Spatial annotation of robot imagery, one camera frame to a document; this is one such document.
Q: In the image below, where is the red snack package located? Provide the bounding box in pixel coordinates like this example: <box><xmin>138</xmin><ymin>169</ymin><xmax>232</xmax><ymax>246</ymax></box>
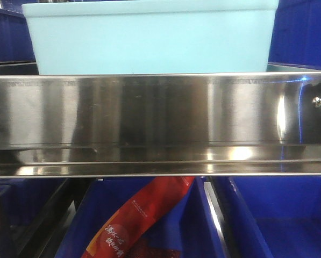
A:
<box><xmin>82</xmin><ymin>176</ymin><xmax>195</xmax><ymax>257</ymax></box>

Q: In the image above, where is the blue bin upper right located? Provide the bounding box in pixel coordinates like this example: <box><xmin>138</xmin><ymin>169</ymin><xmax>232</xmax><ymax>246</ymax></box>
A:
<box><xmin>268</xmin><ymin>1</ymin><xmax>321</xmax><ymax>69</ymax></box>

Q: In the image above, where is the blue bin lower centre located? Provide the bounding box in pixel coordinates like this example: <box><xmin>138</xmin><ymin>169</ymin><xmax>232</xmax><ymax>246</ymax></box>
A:
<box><xmin>56</xmin><ymin>176</ymin><xmax>225</xmax><ymax>257</ymax></box>

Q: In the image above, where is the blue bin lower right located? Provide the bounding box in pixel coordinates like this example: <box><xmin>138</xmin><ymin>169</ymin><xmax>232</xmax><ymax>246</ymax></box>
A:
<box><xmin>213</xmin><ymin>176</ymin><xmax>321</xmax><ymax>257</ymax></box>

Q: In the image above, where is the stainless steel shelf rail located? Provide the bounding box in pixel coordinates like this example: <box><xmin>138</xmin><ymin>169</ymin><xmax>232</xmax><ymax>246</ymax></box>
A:
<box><xmin>0</xmin><ymin>71</ymin><xmax>321</xmax><ymax>178</ymax></box>

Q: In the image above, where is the blue bin lower left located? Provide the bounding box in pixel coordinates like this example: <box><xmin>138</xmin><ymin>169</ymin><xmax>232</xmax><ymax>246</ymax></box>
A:
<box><xmin>0</xmin><ymin>178</ymin><xmax>63</xmax><ymax>226</ymax></box>

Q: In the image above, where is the silver screw on rail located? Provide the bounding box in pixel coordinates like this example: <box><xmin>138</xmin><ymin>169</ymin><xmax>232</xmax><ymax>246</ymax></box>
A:
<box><xmin>312</xmin><ymin>96</ymin><xmax>321</xmax><ymax>108</ymax></box>

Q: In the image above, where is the light blue plastic bin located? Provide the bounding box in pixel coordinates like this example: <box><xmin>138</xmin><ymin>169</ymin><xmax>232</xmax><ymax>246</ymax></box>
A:
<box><xmin>22</xmin><ymin>1</ymin><xmax>279</xmax><ymax>75</ymax></box>

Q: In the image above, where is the blue bin upper left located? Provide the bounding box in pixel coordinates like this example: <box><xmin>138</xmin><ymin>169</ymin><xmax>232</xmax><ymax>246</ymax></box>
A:
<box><xmin>0</xmin><ymin>9</ymin><xmax>35</xmax><ymax>62</ymax></box>

